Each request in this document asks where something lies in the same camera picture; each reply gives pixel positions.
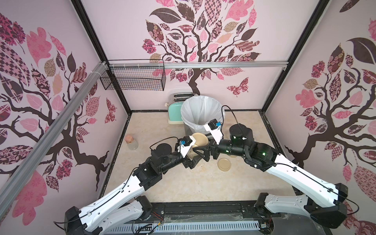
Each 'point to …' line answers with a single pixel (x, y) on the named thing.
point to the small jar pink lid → (132, 144)
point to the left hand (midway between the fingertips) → (198, 149)
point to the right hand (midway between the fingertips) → (199, 141)
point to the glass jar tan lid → (201, 139)
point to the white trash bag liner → (197, 111)
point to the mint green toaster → (175, 116)
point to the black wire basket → (134, 75)
